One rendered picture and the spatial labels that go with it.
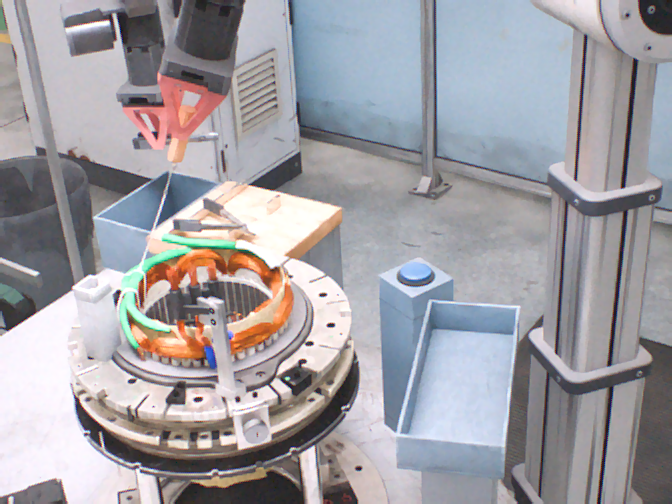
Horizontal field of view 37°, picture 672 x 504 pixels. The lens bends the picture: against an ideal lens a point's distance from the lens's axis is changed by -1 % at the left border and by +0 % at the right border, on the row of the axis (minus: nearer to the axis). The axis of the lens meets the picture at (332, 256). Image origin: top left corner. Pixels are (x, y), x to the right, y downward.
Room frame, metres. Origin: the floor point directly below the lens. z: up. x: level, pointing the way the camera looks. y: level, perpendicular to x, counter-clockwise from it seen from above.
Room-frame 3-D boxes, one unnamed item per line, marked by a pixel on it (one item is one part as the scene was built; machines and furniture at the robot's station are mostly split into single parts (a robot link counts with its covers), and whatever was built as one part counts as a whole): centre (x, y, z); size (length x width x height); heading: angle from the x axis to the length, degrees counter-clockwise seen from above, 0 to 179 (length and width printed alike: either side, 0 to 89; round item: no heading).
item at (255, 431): (0.78, 0.09, 1.07); 0.03 x 0.01 x 0.03; 108
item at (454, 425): (0.88, -0.13, 0.92); 0.25 x 0.11 x 0.28; 166
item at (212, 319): (0.81, 0.12, 1.20); 0.02 x 0.01 x 0.03; 52
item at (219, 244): (1.02, 0.13, 1.15); 0.15 x 0.04 x 0.02; 60
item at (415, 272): (1.11, -0.11, 1.04); 0.04 x 0.04 x 0.01
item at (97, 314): (0.90, 0.25, 1.14); 0.03 x 0.03 x 0.09; 60
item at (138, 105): (1.32, 0.23, 1.20); 0.07 x 0.07 x 0.09; 77
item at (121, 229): (1.32, 0.25, 0.92); 0.17 x 0.11 x 0.28; 147
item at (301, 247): (1.23, 0.12, 1.05); 0.20 x 0.19 x 0.02; 57
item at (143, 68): (1.32, 0.23, 1.27); 0.10 x 0.07 x 0.07; 167
